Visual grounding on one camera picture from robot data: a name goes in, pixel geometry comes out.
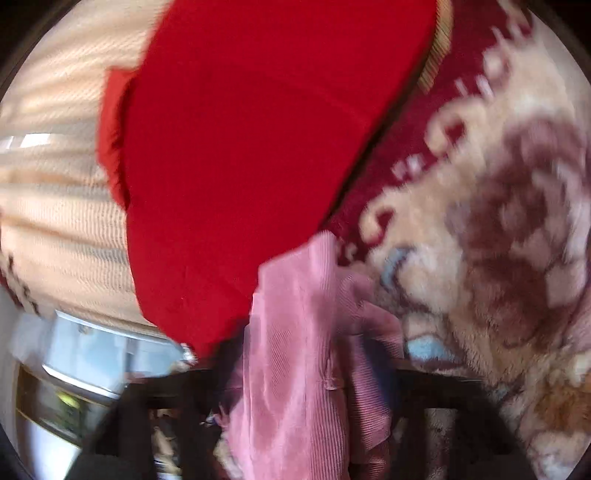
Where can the silver refrigerator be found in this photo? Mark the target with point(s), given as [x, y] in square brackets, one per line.
[92, 350]

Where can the pink velvet garment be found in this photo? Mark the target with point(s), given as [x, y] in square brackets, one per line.
[295, 346]

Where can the wooden display cabinet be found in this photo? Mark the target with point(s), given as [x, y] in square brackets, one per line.
[55, 408]

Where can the floral plush blanket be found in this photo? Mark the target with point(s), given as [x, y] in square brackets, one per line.
[498, 207]

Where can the beige dotted curtain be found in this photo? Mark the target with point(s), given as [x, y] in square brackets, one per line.
[55, 207]

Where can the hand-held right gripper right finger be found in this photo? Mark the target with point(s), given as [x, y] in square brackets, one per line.
[408, 385]

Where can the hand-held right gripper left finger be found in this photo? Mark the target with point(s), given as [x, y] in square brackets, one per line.
[184, 392]

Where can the red velvet sofa cover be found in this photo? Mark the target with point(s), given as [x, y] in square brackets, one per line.
[240, 161]

